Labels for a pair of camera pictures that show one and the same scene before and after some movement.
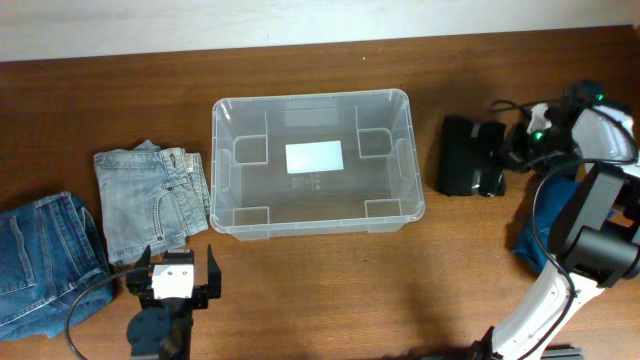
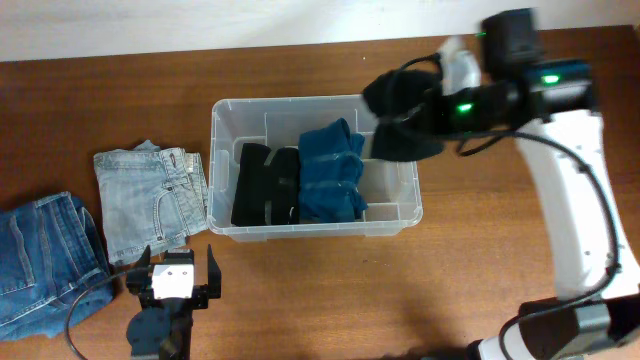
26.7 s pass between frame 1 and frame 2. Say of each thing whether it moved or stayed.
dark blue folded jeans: stayed
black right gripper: moved
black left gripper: stayed
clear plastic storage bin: stayed
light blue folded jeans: stayed
